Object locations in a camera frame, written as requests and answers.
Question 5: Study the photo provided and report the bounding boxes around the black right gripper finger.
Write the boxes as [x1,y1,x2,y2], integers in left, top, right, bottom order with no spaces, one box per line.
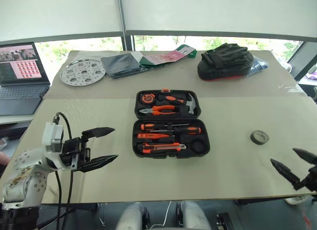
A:
[292,147,317,165]
[269,158,302,190]

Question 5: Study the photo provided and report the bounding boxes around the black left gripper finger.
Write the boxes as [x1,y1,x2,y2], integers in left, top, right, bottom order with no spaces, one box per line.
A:
[81,127,116,143]
[74,154,120,173]

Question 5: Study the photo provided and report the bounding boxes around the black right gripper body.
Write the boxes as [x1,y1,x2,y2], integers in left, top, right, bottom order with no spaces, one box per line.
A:
[298,165,317,192]

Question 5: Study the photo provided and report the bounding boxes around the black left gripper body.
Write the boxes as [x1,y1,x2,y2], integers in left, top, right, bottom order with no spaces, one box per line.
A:
[59,137,91,170]

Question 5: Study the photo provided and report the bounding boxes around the orange test pen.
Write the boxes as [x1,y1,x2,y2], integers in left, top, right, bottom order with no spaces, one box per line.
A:
[137,133,174,140]

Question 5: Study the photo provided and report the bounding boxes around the long flathead screwdriver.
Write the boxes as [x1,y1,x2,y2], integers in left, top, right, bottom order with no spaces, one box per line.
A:
[140,123,192,132]

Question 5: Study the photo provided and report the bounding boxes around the orange black utility knife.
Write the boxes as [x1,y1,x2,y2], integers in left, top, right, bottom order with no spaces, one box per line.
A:
[142,141,187,153]

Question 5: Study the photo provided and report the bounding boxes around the black tool case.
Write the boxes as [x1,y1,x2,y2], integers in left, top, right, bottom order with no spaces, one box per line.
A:
[132,89,211,160]

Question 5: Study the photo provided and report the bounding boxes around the grey tape roll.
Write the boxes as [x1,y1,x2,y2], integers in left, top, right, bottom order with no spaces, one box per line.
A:
[250,130,270,145]

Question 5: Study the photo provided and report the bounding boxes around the orange black tape measure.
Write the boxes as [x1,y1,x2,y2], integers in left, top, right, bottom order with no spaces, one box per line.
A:
[141,93,157,104]

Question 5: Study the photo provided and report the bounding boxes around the perforated steel steamer plate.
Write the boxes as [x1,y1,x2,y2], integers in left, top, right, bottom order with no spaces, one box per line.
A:
[59,58,106,88]

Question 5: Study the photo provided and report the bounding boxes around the grey rounded shape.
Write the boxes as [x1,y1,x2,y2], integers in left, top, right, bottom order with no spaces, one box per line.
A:
[115,202,150,230]
[176,201,211,230]

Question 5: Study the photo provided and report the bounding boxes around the dark grey folded cloth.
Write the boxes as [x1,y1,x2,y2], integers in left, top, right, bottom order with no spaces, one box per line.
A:
[100,52,151,80]

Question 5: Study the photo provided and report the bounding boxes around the clear plastic wrapper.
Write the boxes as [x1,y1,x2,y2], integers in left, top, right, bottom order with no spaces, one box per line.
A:
[277,84,301,92]

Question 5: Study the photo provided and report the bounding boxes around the small black floor device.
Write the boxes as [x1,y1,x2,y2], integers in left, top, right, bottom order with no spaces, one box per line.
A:
[215,212,234,230]

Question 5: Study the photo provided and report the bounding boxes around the black laptop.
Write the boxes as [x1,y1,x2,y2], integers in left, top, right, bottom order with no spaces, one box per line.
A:
[0,42,52,116]

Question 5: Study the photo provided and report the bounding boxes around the green pink paper package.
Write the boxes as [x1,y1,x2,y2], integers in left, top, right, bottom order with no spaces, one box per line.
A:
[131,44,197,67]

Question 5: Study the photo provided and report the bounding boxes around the blue patterned bag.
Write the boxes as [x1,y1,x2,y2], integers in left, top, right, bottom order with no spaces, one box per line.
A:
[247,55,270,76]

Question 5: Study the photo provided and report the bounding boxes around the grey ribbed vertical pole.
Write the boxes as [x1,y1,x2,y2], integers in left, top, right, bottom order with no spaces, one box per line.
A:
[117,0,127,51]

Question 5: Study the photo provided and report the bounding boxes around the black boxing pad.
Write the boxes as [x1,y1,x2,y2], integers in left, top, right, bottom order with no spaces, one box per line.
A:
[197,42,256,82]

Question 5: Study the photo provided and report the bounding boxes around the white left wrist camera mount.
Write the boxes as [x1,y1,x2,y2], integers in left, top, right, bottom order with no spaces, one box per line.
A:
[42,121,64,153]

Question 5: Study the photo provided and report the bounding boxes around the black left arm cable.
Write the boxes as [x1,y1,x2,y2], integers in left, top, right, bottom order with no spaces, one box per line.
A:
[52,112,75,230]

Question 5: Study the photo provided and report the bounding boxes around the orange handled pliers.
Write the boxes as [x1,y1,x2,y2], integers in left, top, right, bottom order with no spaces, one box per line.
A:
[139,104,179,116]

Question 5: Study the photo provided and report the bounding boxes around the thin white cable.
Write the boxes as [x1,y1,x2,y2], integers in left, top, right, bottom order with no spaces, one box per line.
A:
[148,202,172,230]

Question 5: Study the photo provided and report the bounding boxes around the claw hammer orange black handle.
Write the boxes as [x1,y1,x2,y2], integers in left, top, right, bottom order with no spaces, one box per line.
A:
[158,92,200,115]

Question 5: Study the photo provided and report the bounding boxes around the dark window frame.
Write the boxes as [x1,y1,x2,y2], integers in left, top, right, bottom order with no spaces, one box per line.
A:
[0,29,317,52]

